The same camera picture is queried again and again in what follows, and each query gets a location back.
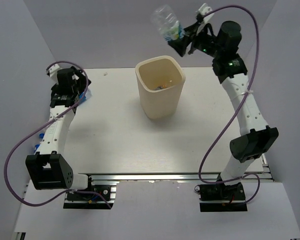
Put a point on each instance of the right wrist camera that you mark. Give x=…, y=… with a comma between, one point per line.
x=202, y=11

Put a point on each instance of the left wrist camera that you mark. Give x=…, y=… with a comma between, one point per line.
x=52, y=72

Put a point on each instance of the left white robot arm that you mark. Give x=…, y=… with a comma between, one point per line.
x=47, y=167

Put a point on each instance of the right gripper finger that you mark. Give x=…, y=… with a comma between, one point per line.
x=180, y=45
x=192, y=30

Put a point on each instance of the cream plastic bin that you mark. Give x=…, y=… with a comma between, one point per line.
x=154, y=72

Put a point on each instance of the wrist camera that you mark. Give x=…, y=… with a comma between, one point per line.
x=52, y=72
x=202, y=11

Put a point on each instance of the small bottle blue label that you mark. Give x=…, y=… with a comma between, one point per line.
x=40, y=137

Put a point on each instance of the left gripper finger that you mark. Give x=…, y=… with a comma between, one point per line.
x=54, y=88
x=81, y=80

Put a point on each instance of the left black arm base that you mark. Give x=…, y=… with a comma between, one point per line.
x=88, y=201

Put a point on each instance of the aluminium front rail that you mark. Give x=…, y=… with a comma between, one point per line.
x=182, y=177

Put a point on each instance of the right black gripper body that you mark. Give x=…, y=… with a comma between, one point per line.
x=206, y=44

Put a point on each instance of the clear bottle green white label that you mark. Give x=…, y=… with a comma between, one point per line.
x=167, y=23

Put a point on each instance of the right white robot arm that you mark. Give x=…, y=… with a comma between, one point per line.
x=256, y=136

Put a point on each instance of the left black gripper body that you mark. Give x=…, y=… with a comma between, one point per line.
x=77, y=88

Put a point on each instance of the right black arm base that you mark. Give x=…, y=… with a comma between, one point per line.
x=216, y=198

